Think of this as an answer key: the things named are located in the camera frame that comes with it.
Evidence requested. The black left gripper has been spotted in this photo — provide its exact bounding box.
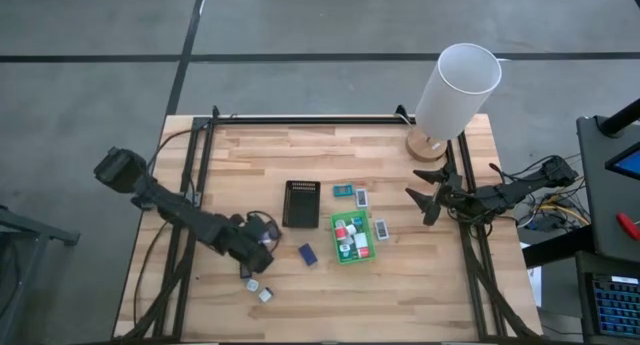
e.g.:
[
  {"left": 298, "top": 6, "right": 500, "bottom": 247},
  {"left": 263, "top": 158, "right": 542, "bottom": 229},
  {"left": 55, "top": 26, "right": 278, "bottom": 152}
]
[{"left": 222, "top": 212, "right": 279, "bottom": 276}]

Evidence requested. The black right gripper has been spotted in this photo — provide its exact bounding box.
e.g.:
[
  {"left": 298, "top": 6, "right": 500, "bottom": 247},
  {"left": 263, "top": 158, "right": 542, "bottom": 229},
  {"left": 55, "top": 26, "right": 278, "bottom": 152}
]
[{"left": 404, "top": 168, "right": 469, "bottom": 227}]

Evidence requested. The green plastic basket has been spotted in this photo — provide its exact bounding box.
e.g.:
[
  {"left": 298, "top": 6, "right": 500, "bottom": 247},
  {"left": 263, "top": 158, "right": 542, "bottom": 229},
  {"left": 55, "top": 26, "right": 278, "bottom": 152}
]
[{"left": 329, "top": 209, "right": 377, "bottom": 265}]

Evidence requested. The white shade wooden table lamp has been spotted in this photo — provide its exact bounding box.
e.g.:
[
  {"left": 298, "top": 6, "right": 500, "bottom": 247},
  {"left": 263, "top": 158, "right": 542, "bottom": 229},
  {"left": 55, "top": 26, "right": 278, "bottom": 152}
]
[{"left": 405, "top": 42, "right": 503, "bottom": 163}]

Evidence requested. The navy blue flat box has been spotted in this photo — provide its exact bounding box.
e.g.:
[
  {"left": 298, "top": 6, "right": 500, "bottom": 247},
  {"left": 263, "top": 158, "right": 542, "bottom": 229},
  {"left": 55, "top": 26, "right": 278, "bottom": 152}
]
[{"left": 298, "top": 242, "right": 319, "bottom": 267}]

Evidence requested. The black plastic basket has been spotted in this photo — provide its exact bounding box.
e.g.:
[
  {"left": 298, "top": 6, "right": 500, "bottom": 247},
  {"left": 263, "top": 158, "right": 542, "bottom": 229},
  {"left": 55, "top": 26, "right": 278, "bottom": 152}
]
[{"left": 281, "top": 179, "right": 322, "bottom": 230}]

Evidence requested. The black cart beam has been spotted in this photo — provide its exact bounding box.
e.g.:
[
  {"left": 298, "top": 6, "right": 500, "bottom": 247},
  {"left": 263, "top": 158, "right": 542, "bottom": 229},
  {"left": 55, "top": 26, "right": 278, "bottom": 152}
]
[{"left": 522, "top": 226, "right": 597, "bottom": 269}]

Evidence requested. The white paper sheet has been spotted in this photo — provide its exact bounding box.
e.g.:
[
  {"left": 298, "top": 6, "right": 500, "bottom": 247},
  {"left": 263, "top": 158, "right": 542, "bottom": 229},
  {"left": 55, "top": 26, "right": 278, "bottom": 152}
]
[{"left": 519, "top": 240, "right": 544, "bottom": 309}]

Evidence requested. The grey equipment cart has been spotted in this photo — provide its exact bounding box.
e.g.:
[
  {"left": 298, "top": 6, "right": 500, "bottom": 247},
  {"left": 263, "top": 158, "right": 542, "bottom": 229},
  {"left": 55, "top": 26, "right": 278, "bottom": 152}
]
[{"left": 576, "top": 113, "right": 640, "bottom": 264}]

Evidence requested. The blue screen tablet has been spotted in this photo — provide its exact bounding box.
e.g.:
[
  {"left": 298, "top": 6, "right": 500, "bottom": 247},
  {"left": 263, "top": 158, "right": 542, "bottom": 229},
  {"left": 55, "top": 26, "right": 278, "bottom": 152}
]
[{"left": 604, "top": 141, "right": 640, "bottom": 182}]

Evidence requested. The black pole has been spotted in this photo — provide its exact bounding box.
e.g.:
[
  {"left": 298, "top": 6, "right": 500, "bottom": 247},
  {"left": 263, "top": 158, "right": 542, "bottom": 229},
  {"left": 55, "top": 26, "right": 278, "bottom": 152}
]
[{"left": 598, "top": 97, "right": 640, "bottom": 137}]

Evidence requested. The backlit black keyboard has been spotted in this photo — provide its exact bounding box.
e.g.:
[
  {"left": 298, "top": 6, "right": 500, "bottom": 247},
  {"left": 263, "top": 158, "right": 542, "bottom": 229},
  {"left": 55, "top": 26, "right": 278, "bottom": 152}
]
[{"left": 591, "top": 273, "right": 640, "bottom": 339}]

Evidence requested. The grey metal stand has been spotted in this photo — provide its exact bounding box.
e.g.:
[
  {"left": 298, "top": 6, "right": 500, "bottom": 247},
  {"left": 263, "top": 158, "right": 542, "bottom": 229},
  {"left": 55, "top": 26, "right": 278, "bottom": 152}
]
[{"left": 0, "top": 204, "right": 80, "bottom": 345}]

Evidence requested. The brown cable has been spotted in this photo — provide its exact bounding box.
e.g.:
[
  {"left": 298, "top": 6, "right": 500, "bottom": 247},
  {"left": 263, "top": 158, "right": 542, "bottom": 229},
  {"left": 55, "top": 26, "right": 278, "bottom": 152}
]
[{"left": 133, "top": 219, "right": 169, "bottom": 331}]

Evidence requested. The yellow and black cable bundle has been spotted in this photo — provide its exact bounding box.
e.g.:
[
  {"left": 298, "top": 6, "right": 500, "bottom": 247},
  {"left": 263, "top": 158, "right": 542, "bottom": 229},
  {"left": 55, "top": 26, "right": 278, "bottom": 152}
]
[{"left": 514, "top": 172, "right": 594, "bottom": 235}]

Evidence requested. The black aluminium rig frame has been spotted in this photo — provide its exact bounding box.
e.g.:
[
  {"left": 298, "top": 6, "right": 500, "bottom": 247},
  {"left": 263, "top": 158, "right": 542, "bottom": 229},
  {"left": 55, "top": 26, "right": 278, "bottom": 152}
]
[{"left": 119, "top": 104, "right": 544, "bottom": 344}]

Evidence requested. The red handled tool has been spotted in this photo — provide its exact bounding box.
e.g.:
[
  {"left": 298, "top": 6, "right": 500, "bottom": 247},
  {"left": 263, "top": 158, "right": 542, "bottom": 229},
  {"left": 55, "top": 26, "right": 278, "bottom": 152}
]
[{"left": 616, "top": 212, "right": 640, "bottom": 242}]

